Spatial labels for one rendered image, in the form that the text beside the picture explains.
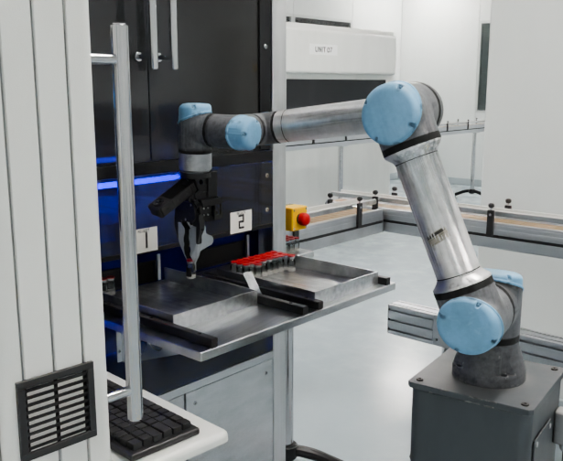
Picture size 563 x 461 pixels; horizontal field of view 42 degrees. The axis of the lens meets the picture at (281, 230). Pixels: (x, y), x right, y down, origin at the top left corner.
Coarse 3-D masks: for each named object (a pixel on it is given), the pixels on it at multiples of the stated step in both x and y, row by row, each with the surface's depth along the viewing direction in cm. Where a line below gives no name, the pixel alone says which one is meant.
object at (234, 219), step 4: (232, 212) 201; (236, 212) 203; (240, 212) 204; (244, 212) 205; (248, 212) 206; (232, 216) 202; (236, 216) 203; (244, 216) 205; (248, 216) 206; (232, 220) 202; (236, 220) 203; (244, 220) 206; (248, 220) 207; (232, 224) 202; (236, 224) 203; (240, 224) 204; (244, 224) 206; (248, 224) 207; (232, 228) 202; (236, 228) 203; (244, 228) 206; (248, 228) 207; (232, 232) 202; (236, 232) 204
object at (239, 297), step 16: (176, 272) 193; (144, 288) 188; (160, 288) 188; (176, 288) 188; (192, 288) 188; (208, 288) 185; (224, 288) 181; (240, 288) 178; (144, 304) 174; (160, 304) 174; (176, 304) 174; (192, 304) 174; (208, 304) 163; (224, 304) 167; (240, 304) 170; (256, 304) 175; (176, 320) 156; (192, 320) 160
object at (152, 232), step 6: (150, 228) 181; (156, 228) 182; (138, 234) 178; (144, 234) 179; (150, 234) 181; (156, 234) 182; (138, 240) 178; (144, 240) 180; (150, 240) 181; (156, 240) 182; (138, 246) 179; (144, 246) 180; (150, 246) 181; (156, 246) 183; (138, 252) 179
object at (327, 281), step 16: (224, 272) 193; (288, 272) 204; (304, 272) 204; (320, 272) 204; (336, 272) 201; (352, 272) 197; (368, 272) 193; (288, 288) 178; (304, 288) 188; (320, 288) 188; (336, 288) 179; (352, 288) 184
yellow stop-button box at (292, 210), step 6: (288, 204) 227; (294, 204) 227; (288, 210) 221; (294, 210) 220; (300, 210) 223; (306, 210) 225; (288, 216) 221; (294, 216) 221; (288, 222) 222; (294, 222) 221; (288, 228) 222; (294, 228) 222; (300, 228) 224; (306, 228) 226
